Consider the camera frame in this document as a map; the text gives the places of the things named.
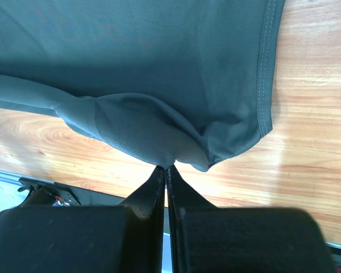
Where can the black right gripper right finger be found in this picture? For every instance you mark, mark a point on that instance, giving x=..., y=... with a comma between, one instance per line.
x=206, y=238

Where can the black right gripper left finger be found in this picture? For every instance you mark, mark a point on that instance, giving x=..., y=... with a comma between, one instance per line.
x=127, y=237

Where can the grey t-shirt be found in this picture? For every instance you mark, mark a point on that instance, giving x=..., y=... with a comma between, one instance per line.
x=162, y=81

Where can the aluminium frame rail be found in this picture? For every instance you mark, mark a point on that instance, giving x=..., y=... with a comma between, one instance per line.
x=18, y=191

